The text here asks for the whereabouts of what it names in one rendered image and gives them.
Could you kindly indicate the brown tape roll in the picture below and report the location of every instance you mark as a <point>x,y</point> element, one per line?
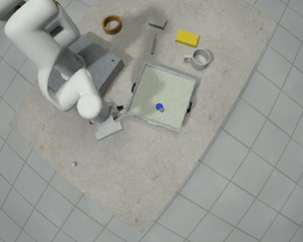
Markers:
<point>111,18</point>

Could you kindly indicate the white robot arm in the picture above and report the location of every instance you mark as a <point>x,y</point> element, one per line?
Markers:
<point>29,26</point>

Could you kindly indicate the yellow rectangular block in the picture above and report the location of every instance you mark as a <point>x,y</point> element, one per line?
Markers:
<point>186,38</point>

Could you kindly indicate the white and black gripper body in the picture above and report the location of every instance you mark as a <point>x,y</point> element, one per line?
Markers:
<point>114,112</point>

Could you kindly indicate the white mug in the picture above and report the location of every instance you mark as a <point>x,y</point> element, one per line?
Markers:
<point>200,56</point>

